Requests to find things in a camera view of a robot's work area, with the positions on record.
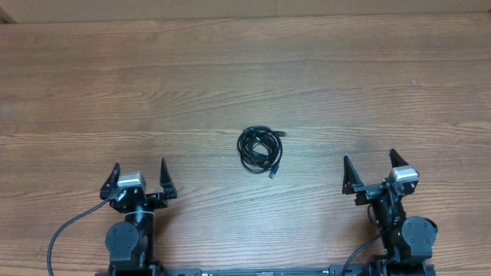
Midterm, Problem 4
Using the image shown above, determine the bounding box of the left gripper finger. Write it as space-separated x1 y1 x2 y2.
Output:
100 163 120 200
160 156 177 199

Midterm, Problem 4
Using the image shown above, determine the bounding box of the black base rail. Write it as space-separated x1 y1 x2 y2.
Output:
95 264 437 276

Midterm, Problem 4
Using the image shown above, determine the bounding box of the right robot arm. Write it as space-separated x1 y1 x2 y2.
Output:
340 149 438 275

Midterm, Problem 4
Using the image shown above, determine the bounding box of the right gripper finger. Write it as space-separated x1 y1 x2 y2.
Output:
389 149 409 168
342 155 364 195

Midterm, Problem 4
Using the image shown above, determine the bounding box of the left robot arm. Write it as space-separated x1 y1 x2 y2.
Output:
100 159 177 276

